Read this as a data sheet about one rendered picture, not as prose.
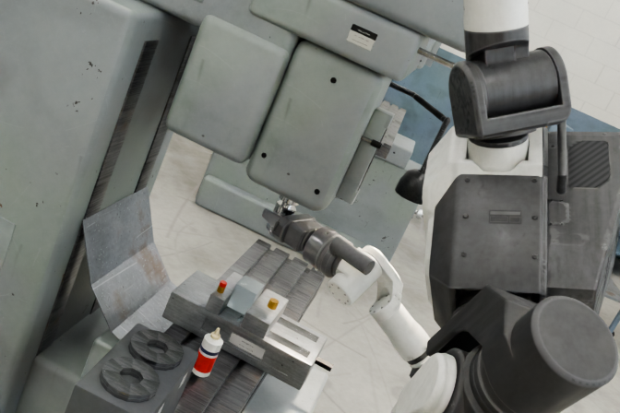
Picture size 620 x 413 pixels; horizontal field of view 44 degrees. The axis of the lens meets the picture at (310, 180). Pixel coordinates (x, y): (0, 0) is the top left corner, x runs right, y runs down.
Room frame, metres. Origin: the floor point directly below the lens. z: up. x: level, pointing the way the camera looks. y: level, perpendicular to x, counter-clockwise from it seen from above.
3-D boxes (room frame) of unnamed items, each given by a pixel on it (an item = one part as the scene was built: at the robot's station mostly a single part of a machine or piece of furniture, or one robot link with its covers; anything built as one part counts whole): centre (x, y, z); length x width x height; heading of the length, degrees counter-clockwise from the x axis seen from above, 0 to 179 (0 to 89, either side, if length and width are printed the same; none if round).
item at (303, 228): (1.53, -0.05, 1.23); 0.13 x 0.12 x 0.10; 148
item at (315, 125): (1.58, 0.03, 1.47); 0.21 x 0.19 x 0.32; 173
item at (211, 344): (1.37, 0.05, 0.99); 0.04 x 0.04 x 0.11
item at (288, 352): (1.55, 0.00, 0.99); 0.35 x 0.15 x 0.11; 82
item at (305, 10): (1.59, 0.07, 1.68); 0.34 x 0.24 x 0.10; 83
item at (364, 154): (1.57, -0.08, 1.45); 0.04 x 0.04 x 0.21; 83
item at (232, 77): (1.61, 0.22, 1.47); 0.24 x 0.19 x 0.26; 173
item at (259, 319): (1.55, -0.03, 1.02); 0.15 x 0.06 x 0.04; 172
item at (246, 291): (1.56, 0.03, 1.04); 0.06 x 0.05 x 0.06; 172
